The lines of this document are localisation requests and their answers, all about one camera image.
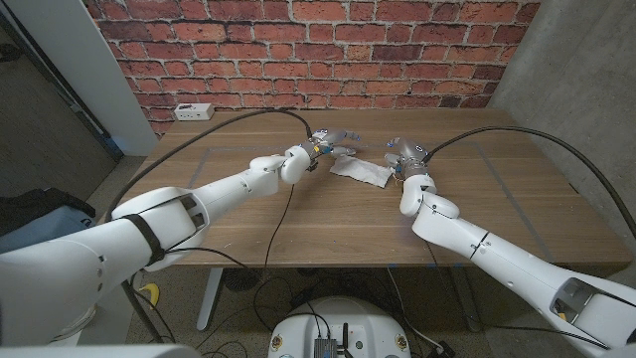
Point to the small grey electronics box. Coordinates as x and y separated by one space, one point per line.
325 348

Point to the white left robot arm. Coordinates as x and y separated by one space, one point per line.
124 248

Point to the red brick printed backdrop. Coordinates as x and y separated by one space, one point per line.
318 54

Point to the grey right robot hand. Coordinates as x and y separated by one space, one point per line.
410 159

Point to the small yellow curved object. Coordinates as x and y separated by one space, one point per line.
151 293

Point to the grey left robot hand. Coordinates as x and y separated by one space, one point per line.
328 141

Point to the grey table leg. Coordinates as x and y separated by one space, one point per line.
467 303

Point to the black cloth bundle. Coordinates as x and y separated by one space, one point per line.
35 204

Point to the white power strip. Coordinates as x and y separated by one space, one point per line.
194 112

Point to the white table leg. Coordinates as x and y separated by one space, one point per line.
208 298

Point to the blue-grey bag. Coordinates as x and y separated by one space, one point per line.
40 226

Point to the black floor plug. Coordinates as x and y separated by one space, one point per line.
441 350

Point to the white robot torso base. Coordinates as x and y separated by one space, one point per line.
338 318

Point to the round black floor fan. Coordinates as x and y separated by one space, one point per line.
241 279

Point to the white tissue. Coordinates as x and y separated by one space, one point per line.
360 170

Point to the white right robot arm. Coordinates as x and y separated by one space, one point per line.
512 263

